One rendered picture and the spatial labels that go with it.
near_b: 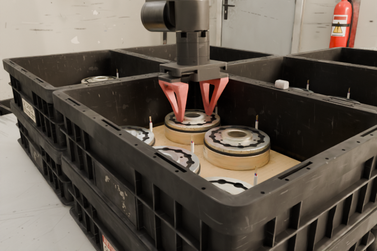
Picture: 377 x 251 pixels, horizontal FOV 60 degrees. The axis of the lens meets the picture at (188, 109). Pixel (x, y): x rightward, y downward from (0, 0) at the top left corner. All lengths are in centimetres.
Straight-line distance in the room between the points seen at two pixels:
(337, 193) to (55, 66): 77
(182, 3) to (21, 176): 51
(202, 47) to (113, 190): 27
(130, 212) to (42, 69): 64
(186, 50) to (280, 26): 326
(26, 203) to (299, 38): 332
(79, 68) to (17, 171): 33
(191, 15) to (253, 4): 341
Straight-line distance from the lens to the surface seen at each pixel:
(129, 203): 38
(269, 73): 85
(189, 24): 53
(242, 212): 23
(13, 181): 80
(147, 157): 29
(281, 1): 378
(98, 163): 43
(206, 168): 48
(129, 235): 39
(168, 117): 59
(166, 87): 56
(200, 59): 54
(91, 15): 423
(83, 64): 98
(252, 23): 394
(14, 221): 67
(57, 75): 96
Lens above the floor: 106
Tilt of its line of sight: 18 degrees down
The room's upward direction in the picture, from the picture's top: straight up
